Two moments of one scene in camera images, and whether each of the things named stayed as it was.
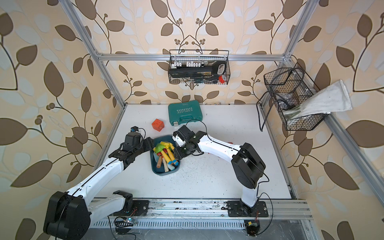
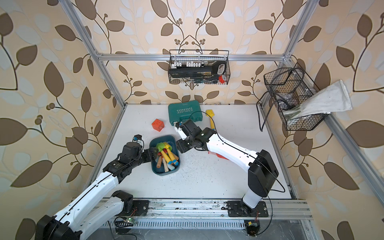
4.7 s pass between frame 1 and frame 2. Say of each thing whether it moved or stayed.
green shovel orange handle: stayed
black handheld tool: stayed
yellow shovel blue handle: moved
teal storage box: stayed
